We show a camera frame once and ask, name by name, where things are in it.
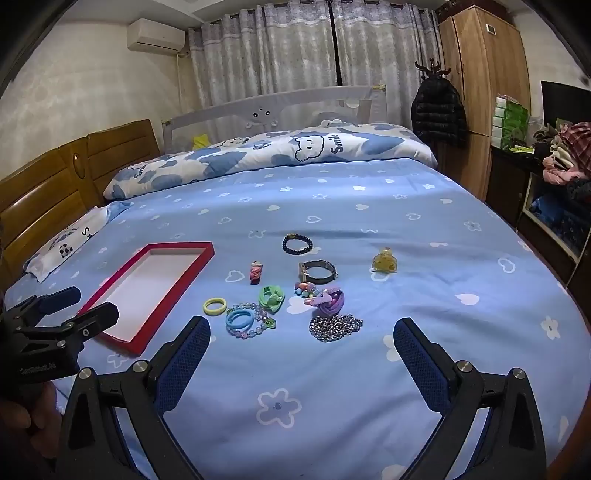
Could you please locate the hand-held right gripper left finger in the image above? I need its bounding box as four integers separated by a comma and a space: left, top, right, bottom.
55, 315, 213, 480

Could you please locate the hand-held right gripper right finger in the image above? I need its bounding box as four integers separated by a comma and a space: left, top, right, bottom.
392, 316, 548, 480

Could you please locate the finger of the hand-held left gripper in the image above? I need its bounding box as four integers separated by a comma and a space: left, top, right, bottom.
4, 286, 82, 326
16, 302, 120, 352

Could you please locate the red jewelry tray box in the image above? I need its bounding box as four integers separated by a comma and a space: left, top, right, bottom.
76, 241, 216, 357

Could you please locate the green fabric bow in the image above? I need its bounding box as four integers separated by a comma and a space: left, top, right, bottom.
257, 285, 286, 313

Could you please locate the yellow hair claw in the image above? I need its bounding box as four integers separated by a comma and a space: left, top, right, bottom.
372, 247, 399, 274

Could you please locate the purple hair tie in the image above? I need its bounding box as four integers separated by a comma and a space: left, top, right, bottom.
310, 285, 347, 317

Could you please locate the colourful chunky bead bracelet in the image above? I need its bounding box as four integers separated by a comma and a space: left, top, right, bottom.
294, 282, 321, 305

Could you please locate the silver metal bangle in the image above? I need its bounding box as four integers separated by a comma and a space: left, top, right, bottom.
298, 260, 340, 283

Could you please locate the dark bead bracelet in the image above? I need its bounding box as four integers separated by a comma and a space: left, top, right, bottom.
283, 234, 315, 254

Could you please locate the person's left hand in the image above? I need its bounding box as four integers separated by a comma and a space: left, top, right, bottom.
0, 388, 61, 462

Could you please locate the white printed pillow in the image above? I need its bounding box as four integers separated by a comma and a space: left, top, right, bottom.
23, 200, 134, 283

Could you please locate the wooden headboard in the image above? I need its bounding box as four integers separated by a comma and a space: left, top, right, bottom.
0, 119, 162, 287

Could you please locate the blue printed bed sheet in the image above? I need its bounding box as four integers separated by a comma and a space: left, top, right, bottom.
0, 154, 591, 480

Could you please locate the blue patterned cloth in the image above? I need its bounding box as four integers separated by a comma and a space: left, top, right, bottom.
529, 194, 591, 257

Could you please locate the dark wooden cabinet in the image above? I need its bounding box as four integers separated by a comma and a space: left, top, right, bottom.
487, 143, 591, 296

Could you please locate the blue cloud-print pillow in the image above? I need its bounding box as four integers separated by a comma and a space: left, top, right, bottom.
102, 119, 438, 200

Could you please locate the black puffer jacket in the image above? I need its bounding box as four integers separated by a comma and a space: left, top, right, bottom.
411, 76, 467, 148

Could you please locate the pile of clothes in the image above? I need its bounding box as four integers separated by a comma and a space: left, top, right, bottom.
533, 120, 591, 185

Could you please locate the stack of green tissue packs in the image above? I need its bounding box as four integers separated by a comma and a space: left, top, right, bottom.
492, 95, 529, 148

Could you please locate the white air conditioner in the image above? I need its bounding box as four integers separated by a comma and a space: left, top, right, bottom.
127, 18, 188, 52

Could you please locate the dark coat rack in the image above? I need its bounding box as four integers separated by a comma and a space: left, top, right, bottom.
416, 58, 446, 84

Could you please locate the black television screen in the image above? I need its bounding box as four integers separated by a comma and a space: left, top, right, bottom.
540, 80, 591, 130

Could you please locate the wooden wardrobe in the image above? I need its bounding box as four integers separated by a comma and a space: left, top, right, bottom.
438, 6, 532, 201

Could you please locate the grey patterned curtain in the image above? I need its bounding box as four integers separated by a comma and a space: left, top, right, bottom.
187, 2, 340, 123
332, 0, 439, 130

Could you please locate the blue hair tie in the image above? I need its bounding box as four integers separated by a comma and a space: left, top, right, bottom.
225, 308, 256, 334

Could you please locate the pastel bead bracelet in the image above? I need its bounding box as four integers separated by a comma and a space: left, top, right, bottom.
225, 302, 278, 337

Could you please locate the silver chain necklace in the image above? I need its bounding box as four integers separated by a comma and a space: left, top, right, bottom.
308, 314, 363, 343

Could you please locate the grey mesh bed rail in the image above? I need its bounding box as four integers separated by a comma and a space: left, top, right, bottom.
161, 84, 386, 153

